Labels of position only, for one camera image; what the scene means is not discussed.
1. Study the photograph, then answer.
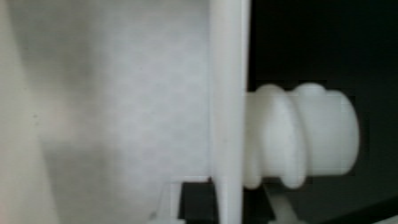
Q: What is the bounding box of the white cabinet top block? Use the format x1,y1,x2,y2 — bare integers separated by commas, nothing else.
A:
243,83,359,189

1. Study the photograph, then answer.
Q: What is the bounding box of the white cabinet body box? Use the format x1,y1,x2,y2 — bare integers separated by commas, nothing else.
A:
0,0,249,224

